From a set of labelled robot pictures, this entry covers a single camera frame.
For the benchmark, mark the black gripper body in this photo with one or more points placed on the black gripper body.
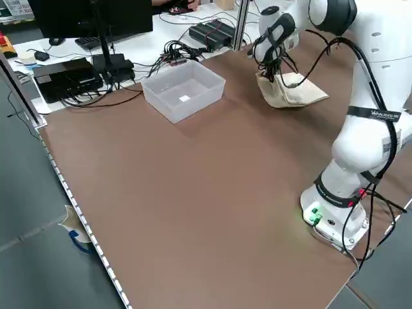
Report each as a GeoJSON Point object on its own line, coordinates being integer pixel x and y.
{"type": "Point", "coordinates": [273, 61]}

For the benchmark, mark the cream tablecloth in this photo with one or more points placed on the cream tablecloth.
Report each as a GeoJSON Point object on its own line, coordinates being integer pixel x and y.
{"type": "Point", "coordinates": [302, 96]}

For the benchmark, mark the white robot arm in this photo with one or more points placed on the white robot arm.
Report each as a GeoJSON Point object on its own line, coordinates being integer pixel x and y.
{"type": "Point", "coordinates": [363, 151]}

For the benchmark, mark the clear plastic box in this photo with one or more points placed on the clear plastic box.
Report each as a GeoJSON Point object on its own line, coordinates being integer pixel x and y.
{"type": "Point", "coordinates": [167, 109]}

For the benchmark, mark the black flat electronics box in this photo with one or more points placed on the black flat electronics box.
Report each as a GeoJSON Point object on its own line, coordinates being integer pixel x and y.
{"type": "Point", "coordinates": [64, 80]}

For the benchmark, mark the black finned metal device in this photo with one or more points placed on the black finned metal device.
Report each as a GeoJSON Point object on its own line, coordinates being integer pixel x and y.
{"type": "Point", "coordinates": [210, 33]}

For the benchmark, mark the tan wooden block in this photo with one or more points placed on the tan wooden block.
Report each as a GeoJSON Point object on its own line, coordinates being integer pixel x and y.
{"type": "Point", "coordinates": [225, 4]}

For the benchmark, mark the small white sticker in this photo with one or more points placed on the small white sticker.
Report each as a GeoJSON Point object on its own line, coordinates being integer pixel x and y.
{"type": "Point", "coordinates": [184, 98]}

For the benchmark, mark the black usb hub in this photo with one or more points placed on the black usb hub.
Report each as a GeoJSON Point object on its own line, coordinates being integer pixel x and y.
{"type": "Point", "coordinates": [174, 59]}

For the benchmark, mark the person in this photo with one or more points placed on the person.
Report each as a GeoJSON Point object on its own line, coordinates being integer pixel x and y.
{"type": "Point", "coordinates": [191, 4]}

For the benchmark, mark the black monitor stand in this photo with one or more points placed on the black monitor stand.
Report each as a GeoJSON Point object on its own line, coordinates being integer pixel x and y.
{"type": "Point", "coordinates": [104, 58]}

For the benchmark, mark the black keyboard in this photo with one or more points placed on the black keyboard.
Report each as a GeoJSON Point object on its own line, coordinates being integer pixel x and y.
{"type": "Point", "coordinates": [90, 42]}

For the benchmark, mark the black computer monitor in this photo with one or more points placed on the black computer monitor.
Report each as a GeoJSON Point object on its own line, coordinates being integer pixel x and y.
{"type": "Point", "coordinates": [80, 16]}

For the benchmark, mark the black computer mouse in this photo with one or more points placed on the black computer mouse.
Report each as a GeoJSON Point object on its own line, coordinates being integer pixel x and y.
{"type": "Point", "coordinates": [42, 56]}

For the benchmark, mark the white tape roll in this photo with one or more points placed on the white tape roll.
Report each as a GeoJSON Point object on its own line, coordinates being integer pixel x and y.
{"type": "Point", "coordinates": [28, 58]}

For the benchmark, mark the white and blue bag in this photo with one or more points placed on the white and blue bag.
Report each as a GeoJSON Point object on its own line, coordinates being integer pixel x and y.
{"type": "Point", "coordinates": [75, 228]}

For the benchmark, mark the white plastic crate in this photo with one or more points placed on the white plastic crate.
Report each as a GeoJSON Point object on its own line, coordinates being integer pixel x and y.
{"type": "Point", "coordinates": [19, 6]}

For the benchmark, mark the red emergency stop button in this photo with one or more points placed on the red emergency stop button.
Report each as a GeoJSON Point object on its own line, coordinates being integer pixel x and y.
{"type": "Point", "coordinates": [2, 38]}

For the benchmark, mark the aluminium frame post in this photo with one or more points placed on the aluminium frame post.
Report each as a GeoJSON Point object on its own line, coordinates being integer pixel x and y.
{"type": "Point", "coordinates": [241, 25]}

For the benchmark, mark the aluminium frame rail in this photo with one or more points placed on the aluminium frame rail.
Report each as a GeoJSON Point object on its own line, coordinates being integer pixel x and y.
{"type": "Point", "coordinates": [22, 93]}

